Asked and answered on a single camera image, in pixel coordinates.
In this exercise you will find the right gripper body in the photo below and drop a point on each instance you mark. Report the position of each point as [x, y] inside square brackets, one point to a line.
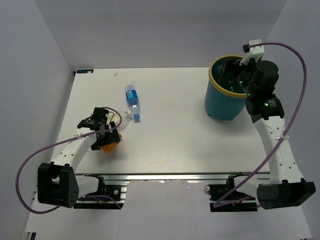
[243, 73]

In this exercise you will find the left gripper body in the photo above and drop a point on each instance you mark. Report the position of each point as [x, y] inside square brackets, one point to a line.
[105, 138]

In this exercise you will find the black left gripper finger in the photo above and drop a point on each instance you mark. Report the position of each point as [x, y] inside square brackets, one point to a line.
[96, 146]
[113, 137]

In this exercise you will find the orange juice bottle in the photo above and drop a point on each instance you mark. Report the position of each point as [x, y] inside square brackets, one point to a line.
[110, 147]

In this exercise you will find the clear bottle cream label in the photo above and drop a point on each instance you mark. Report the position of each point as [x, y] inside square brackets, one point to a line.
[122, 119]

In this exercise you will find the small blue label water bottle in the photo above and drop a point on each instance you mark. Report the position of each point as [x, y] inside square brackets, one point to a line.
[133, 102]

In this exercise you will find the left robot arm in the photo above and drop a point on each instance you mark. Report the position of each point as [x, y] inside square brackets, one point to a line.
[57, 184]

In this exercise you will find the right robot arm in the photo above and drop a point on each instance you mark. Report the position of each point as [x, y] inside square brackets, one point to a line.
[287, 186]

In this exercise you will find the teal bin yellow rim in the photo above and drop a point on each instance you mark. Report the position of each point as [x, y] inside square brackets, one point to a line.
[221, 103]

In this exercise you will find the blue table label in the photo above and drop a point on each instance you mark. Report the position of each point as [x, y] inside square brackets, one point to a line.
[84, 71]

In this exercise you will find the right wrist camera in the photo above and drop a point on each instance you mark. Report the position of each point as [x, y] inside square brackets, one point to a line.
[252, 52]

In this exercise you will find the aluminium table rail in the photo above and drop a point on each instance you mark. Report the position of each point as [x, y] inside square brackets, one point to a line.
[164, 177]

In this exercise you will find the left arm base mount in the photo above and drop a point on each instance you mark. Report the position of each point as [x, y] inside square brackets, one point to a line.
[98, 193]

